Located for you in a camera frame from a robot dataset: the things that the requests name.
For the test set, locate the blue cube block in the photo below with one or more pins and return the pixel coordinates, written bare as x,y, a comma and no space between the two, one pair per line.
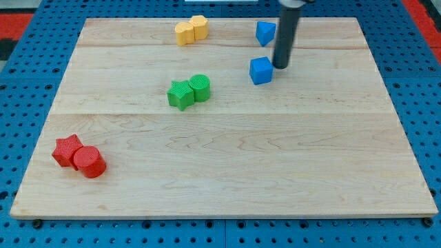
261,70

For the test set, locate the blue triangle block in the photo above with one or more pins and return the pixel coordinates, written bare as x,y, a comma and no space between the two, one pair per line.
265,32

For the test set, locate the light wooden board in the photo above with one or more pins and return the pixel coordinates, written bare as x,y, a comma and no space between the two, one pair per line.
321,140

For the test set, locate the green cylinder block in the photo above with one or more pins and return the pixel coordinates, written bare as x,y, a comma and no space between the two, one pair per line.
200,84

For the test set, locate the green star block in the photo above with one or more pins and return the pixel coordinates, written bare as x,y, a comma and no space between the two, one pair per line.
180,95

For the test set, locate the yellow pentagon block left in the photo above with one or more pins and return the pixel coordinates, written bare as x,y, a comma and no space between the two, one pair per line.
184,32

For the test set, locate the yellow hexagon block right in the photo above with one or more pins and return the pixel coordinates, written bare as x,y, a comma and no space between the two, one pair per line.
201,26

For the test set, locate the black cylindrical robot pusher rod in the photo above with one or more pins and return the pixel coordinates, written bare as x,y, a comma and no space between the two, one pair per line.
290,13

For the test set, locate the red cylinder block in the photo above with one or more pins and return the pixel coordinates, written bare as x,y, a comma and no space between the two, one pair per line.
89,161

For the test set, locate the red star block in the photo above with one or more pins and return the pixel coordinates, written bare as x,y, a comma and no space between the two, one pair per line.
65,150

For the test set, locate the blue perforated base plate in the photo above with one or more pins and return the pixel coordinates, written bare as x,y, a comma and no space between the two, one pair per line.
34,70

